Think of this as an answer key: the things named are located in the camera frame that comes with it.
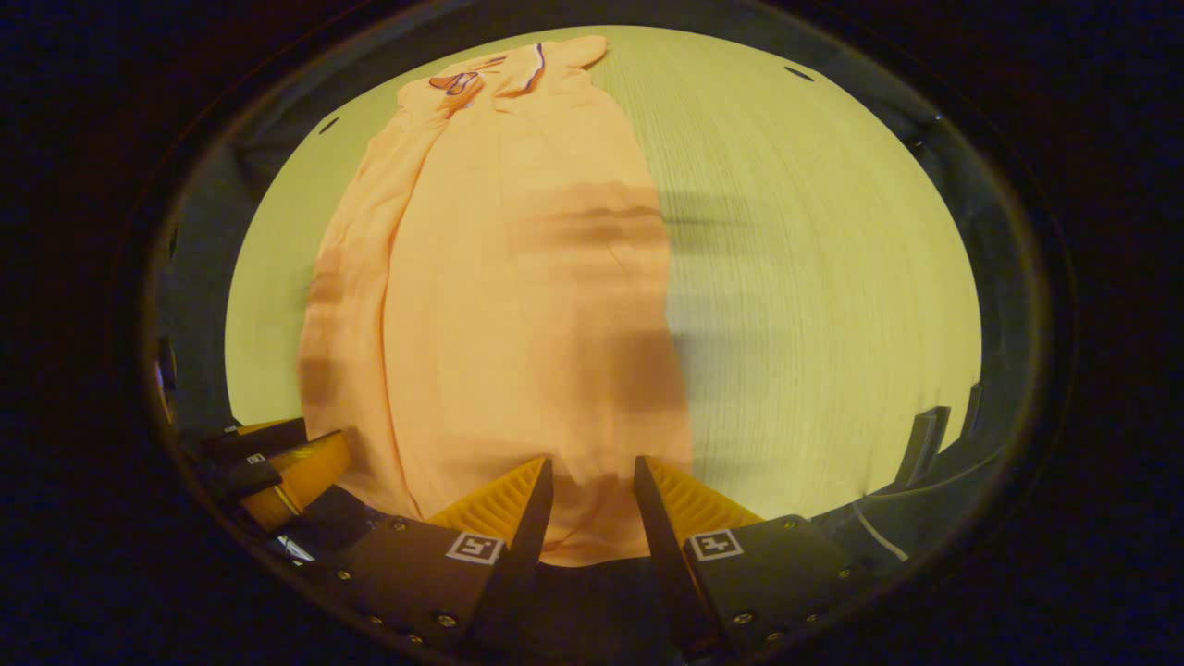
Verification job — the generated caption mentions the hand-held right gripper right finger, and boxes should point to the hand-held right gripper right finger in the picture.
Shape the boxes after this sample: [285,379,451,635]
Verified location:
[634,454,865,661]

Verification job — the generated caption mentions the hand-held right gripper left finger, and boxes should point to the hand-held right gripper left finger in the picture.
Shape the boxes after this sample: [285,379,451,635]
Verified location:
[322,455,555,656]

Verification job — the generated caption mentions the dark chair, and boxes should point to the dark chair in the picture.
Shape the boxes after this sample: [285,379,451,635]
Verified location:
[893,381,986,491]

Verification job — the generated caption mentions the white cable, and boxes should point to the white cable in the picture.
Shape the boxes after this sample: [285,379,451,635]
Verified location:
[851,504,909,562]

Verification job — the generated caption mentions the orange T-shirt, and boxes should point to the orange T-shirt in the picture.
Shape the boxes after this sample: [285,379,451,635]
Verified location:
[298,35,693,567]

